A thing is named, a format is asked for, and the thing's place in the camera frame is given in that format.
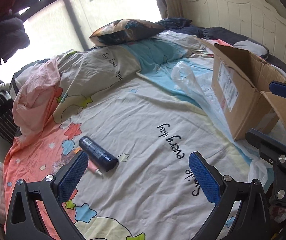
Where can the black hanging jacket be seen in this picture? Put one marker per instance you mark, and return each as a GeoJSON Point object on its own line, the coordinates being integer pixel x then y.
{"type": "Point", "coordinates": [5, 35]}

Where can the dark blue quilt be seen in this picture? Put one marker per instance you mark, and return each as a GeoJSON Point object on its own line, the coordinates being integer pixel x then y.
{"type": "Point", "coordinates": [180, 23]}

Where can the dark printed pillow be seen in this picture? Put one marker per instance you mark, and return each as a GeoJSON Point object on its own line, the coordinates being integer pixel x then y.
{"type": "Point", "coordinates": [125, 32]}

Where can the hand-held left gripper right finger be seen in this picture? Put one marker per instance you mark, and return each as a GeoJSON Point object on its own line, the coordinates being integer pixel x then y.
{"type": "Point", "coordinates": [204, 180]}

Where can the grey and navy pillow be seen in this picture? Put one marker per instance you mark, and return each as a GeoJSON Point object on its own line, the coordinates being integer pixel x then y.
{"type": "Point", "coordinates": [252, 46]}

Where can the cardboard box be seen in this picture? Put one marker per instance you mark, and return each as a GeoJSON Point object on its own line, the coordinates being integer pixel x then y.
{"type": "Point", "coordinates": [242, 110]}

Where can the black striped garment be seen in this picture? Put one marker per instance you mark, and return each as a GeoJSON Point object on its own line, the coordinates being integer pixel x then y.
{"type": "Point", "coordinates": [0, 115]}

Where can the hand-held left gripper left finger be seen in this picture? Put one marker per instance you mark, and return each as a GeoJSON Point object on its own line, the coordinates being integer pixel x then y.
{"type": "Point", "coordinates": [73, 175]}

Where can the cartoon printed duvet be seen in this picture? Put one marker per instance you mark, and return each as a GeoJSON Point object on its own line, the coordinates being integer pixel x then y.
{"type": "Point", "coordinates": [133, 110]}

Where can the dark blue bottle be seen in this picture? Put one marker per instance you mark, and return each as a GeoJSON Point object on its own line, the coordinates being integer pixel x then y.
{"type": "Point", "coordinates": [98, 152]}

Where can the cream wooden headboard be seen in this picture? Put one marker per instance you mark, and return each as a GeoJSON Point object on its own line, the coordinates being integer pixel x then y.
{"type": "Point", "coordinates": [245, 12]}

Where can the small tube with white cap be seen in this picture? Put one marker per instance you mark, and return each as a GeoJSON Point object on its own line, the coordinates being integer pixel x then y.
{"type": "Point", "coordinates": [93, 167]}

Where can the beige curtain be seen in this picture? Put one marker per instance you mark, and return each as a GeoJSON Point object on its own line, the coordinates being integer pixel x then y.
{"type": "Point", "coordinates": [163, 0]}

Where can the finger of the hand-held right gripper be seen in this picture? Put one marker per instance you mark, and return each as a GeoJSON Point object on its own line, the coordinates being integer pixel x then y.
{"type": "Point", "coordinates": [267, 142]}
{"type": "Point", "coordinates": [282, 90]}

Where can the white plastic bag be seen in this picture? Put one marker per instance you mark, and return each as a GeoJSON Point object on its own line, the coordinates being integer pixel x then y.
{"type": "Point", "coordinates": [195, 85]}

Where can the window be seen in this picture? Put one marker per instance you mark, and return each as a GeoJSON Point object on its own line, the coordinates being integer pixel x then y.
{"type": "Point", "coordinates": [58, 22]}

